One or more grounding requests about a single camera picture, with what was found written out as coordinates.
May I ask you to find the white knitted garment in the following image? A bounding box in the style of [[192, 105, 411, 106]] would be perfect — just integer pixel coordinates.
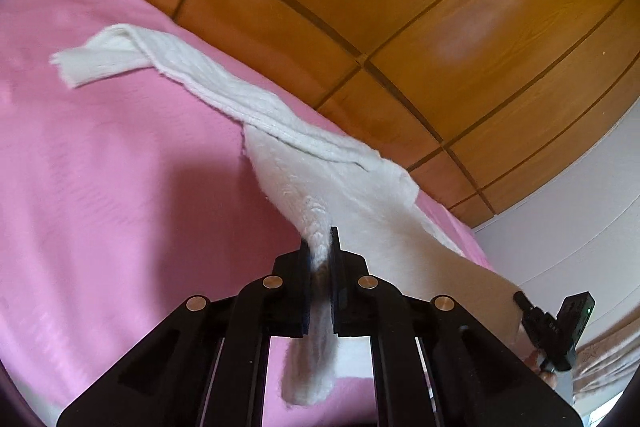
[[50, 24, 521, 407]]

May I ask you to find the right hand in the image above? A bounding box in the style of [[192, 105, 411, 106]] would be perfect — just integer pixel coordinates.
[[524, 348, 559, 390]]

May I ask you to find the pink bed cover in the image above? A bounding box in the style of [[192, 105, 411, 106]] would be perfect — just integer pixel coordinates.
[[0, 0, 494, 427]]

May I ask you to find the beige curtain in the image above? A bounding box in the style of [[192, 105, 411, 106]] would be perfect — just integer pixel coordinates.
[[572, 319, 639, 402]]

